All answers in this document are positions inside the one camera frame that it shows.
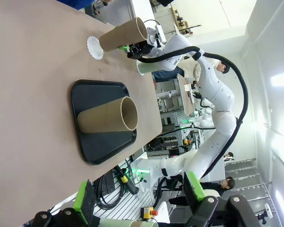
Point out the white scalloped paper coaster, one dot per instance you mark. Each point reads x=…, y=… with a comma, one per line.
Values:
x=93, y=47

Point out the small white box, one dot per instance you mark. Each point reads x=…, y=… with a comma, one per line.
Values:
x=188, y=88

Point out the yellow emergency stop box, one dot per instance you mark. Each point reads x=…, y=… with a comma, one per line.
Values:
x=148, y=212

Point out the wooden wall shelf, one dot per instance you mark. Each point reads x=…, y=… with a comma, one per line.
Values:
x=180, y=21

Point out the grey metal staircase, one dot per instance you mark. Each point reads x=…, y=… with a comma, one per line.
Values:
x=246, y=179

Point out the dark haired person beige top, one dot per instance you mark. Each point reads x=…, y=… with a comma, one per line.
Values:
x=191, y=68

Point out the aluminium frame rack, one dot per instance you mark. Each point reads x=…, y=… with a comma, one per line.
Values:
x=170, y=118

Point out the yellow black plug connector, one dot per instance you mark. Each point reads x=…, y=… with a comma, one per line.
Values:
x=125, y=179

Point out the wooden board table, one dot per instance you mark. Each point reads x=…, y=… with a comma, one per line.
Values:
x=185, y=99

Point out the distant dark haired person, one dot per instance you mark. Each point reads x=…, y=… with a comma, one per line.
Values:
x=229, y=156

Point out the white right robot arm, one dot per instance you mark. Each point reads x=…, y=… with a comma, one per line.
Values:
x=215, y=94

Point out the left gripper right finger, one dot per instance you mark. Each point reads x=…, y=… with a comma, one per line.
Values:
x=215, y=212

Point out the dark haired person black clothes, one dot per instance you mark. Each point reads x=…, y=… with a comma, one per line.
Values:
x=215, y=186

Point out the pale green plastic cup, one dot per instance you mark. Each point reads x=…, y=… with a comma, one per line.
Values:
x=151, y=68
x=116, y=223

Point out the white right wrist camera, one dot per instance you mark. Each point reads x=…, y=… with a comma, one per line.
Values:
x=157, y=33

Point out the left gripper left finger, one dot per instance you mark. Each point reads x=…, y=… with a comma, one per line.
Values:
x=85, y=205

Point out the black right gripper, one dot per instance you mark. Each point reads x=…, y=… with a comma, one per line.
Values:
x=145, y=50

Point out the black plastic tray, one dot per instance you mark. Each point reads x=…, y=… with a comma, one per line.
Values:
x=104, y=146

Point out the person in blue shirt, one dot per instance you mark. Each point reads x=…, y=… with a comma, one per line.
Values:
x=73, y=3

